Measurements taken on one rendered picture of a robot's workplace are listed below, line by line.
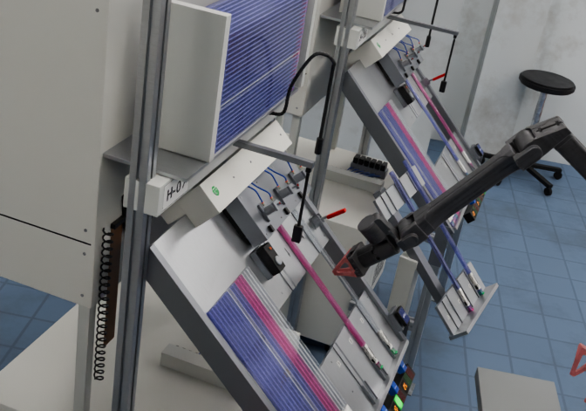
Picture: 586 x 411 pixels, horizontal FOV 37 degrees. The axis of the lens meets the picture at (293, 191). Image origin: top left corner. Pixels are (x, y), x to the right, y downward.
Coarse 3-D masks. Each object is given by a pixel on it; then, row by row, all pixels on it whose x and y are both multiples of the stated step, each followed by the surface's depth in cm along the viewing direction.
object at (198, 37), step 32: (192, 32) 174; (224, 32) 171; (192, 64) 176; (224, 64) 176; (192, 96) 179; (160, 128) 185; (192, 128) 182; (128, 160) 180; (160, 160) 182; (192, 160) 184; (192, 352) 243
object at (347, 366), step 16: (368, 304) 248; (352, 320) 237; (384, 320) 251; (352, 336) 233; (368, 336) 240; (336, 352) 224; (352, 352) 230; (384, 352) 243; (336, 368) 220; (352, 368) 226; (368, 368) 232; (384, 368) 237; (336, 384) 217; (352, 384) 223; (368, 384) 229; (352, 400) 219; (368, 400) 225
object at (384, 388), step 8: (400, 344) 251; (400, 352) 246; (392, 360) 244; (400, 360) 243; (392, 368) 239; (392, 376) 236; (384, 384) 233; (384, 392) 229; (376, 400) 227; (384, 400) 227; (376, 408) 223
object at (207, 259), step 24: (216, 216) 211; (288, 216) 236; (168, 240) 192; (192, 240) 199; (216, 240) 206; (240, 240) 214; (192, 264) 195; (216, 264) 202; (240, 264) 209; (288, 264) 225; (192, 288) 191; (216, 288) 198; (264, 288) 212; (288, 288) 220; (240, 360) 192
